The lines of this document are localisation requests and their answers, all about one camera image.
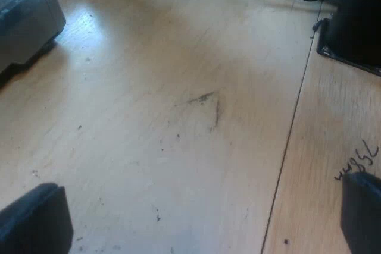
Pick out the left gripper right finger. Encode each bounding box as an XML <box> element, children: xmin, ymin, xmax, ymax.
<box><xmin>340</xmin><ymin>171</ymin><xmax>381</xmax><ymax>254</ymax></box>

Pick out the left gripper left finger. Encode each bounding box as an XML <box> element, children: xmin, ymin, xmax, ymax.
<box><xmin>0</xmin><ymin>182</ymin><xmax>74</xmax><ymax>254</ymax></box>

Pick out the steel espresso machine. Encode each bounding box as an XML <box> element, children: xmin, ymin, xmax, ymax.
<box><xmin>0</xmin><ymin>0</ymin><xmax>67</xmax><ymax>89</ymax></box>

